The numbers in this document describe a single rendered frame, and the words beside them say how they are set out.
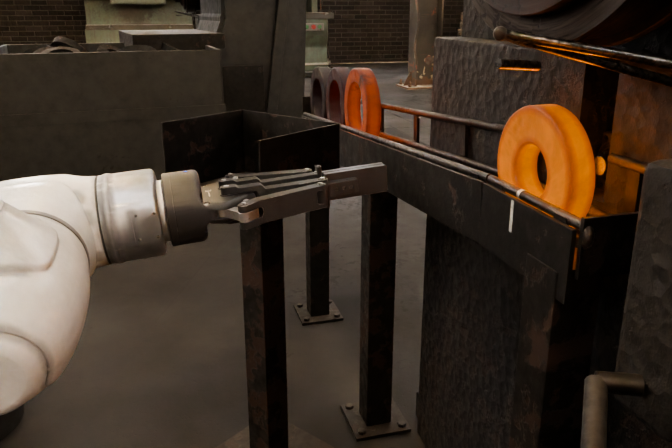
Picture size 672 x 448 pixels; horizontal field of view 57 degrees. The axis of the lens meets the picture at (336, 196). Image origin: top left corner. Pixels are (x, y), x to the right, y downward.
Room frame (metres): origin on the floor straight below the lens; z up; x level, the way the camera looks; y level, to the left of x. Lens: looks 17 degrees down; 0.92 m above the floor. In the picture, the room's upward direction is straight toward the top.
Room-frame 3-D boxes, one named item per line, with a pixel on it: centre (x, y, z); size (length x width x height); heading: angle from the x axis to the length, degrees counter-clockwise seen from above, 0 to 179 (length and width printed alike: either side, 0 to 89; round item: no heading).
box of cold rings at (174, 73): (3.19, 1.15, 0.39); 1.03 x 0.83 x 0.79; 110
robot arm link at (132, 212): (0.60, 0.20, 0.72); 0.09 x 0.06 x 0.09; 15
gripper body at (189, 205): (0.62, 0.13, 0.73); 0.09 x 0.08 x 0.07; 105
